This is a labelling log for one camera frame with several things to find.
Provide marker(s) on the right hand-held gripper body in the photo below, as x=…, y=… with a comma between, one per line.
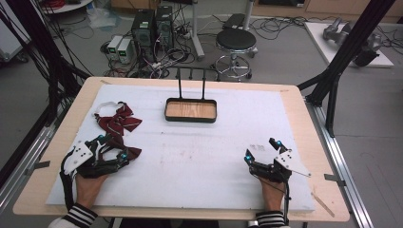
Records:
x=286, y=164

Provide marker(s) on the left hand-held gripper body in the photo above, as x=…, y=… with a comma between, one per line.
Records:
x=83, y=155

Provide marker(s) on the dark red striped bow tie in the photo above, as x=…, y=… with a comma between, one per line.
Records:
x=118, y=122

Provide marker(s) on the black rack with wooden tray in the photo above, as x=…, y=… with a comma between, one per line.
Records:
x=191, y=110

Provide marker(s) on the person's right hand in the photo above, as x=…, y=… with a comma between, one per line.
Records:
x=272, y=194

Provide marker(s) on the person's left hand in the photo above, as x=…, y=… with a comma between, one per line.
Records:
x=88, y=189

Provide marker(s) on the white foam mat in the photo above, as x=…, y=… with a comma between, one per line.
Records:
x=202, y=164

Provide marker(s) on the thin wooden stick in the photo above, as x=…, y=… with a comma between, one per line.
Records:
x=323, y=204

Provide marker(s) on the white power supply unit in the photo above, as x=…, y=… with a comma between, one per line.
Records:
x=124, y=50
x=113, y=46

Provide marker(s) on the computer tower and boxes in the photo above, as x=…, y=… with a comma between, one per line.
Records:
x=171, y=60

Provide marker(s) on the black round stool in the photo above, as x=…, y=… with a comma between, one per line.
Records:
x=236, y=39

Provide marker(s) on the white floor board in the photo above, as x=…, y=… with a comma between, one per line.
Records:
x=320, y=38

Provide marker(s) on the black computer tower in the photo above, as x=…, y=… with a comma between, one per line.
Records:
x=164, y=27
x=143, y=33

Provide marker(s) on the clear plastic bag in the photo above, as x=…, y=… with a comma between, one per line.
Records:
x=103, y=17

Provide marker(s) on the flat black box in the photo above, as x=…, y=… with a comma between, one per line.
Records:
x=234, y=21

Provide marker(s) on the white round table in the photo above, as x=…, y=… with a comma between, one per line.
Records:
x=68, y=6

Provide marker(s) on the grey metal stand leg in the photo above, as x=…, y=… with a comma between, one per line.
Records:
x=196, y=31

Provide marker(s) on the grey metal bracket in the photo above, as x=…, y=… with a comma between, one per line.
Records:
x=38, y=166
x=334, y=180

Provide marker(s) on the aluminium frame rail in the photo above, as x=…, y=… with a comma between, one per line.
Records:
x=342, y=164
x=22, y=158

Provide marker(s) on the black metal frame post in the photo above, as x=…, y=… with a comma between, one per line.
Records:
x=348, y=47
x=47, y=47

